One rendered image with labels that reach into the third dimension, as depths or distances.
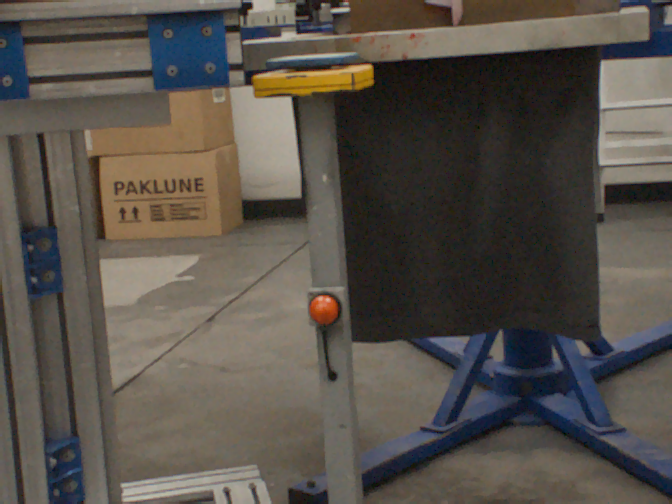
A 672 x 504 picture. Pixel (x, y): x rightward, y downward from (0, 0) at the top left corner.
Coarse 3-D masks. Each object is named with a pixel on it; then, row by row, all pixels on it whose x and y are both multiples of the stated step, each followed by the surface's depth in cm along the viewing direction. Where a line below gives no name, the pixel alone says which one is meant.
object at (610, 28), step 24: (504, 24) 177; (528, 24) 176; (552, 24) 175; (576, 24) 175; (600, 24) 174; (624, 24) 173; (648, 24) 173; (264, 48) 184; (288, 48) 183; (312, 48) 183; (336, 48) 182; (360, 48) 181; (384, 48) 181; (408, 48) 180; (432, 48) 179; (456, 48) 178; (480, 48) 178; (504, 48) 177; (528, 48) 177; (552, 48) 176
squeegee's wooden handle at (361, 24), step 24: (360, 0) 211; (384, 0) 210; (408, 0) 210; (480, 0) 207; (504, 0) 206; (528, 0) 206; (552, 0) 205; (360, 24) 212; (384, 24) 211; (408, 24) 211; (432, 24) 210
